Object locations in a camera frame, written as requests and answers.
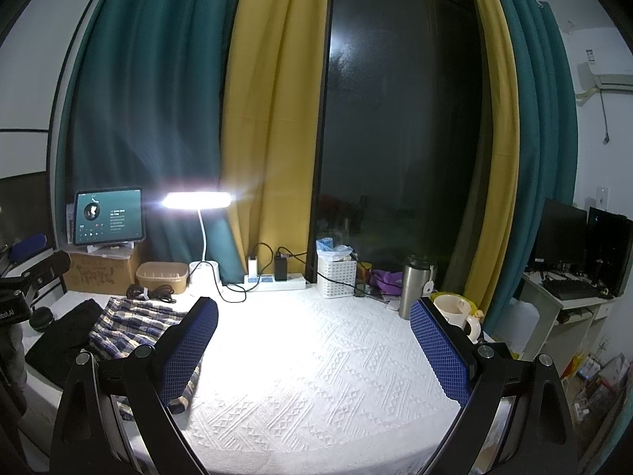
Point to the tablet with lit screen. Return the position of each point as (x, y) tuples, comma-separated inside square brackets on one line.
[(109, 215)]

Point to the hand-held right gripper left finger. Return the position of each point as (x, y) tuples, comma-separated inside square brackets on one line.
[(190, 351)]

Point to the blue white packets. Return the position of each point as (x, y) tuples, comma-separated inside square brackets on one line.
[(331, 250)]

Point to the white perforated plastic basket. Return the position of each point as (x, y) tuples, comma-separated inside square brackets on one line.
[(336, 279)]

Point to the black computer monitor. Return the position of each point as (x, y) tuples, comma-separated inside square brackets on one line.
[(561, 232)]

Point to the dark window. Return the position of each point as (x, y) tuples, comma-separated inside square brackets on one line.
[(400, 109)]

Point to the blue yellow plaid pants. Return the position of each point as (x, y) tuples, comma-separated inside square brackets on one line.
[(133, 324)]

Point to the white charger adapter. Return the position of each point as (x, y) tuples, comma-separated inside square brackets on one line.
[(253, 267)]

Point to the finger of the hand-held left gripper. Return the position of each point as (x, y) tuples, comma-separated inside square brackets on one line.
[(27, 248), (47, 269)]

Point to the teal curtain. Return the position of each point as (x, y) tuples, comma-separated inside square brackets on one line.
[(544, 109), (148, 84)]

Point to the purple cloth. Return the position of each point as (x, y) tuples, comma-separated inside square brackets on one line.
[(385, 281)]

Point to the white computer desk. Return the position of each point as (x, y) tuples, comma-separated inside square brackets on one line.
[(544, 321)]

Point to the white wall socket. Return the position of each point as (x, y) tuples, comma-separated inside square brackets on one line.
[(602, 197)]

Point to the tan plastic container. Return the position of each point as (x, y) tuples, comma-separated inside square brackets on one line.
[(163, 277)]

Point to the white air conditioner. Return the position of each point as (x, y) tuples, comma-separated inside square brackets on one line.
[(608, 75)]

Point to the pile of packages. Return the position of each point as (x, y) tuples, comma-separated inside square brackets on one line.
[(601, 381)]

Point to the white textured tablecloth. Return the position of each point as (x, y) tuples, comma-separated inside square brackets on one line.
[(316, 371)]

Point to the stainless steel thermos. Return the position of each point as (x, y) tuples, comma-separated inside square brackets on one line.
[(413, 287)]

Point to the black folded garment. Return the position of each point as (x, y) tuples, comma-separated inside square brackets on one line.
[(64, 341)]

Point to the yellow lidded jar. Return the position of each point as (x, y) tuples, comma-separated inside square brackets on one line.
[(364, 272)]

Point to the white desk lamp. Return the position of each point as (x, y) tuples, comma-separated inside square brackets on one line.
[(202, 277)]

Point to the cream mug with cartoon print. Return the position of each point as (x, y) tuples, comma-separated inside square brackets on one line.
[(452, 311)]

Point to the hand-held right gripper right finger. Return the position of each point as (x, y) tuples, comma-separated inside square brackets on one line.
[(440, 351)]

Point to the white power strip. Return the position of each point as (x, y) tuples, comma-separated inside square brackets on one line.
[(277, 283)]

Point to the cardboard box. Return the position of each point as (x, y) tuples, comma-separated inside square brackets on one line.
[(104, 269)]

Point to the small yellow duck toy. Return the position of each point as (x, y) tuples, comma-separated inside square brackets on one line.
[(478, 312)]

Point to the person's left forearm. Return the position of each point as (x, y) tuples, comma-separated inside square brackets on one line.
[(10, 366)]

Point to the yellow curtain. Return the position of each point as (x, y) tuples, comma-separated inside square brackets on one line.
[(272, 109), (494, 133)]

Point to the black charger adapter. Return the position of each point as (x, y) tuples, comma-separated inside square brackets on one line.
[(281, 268)]

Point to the black computer monitors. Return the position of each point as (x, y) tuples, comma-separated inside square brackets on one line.
[(611, 247)]

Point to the black keyboard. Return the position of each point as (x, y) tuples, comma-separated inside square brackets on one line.
[(573, 289)]

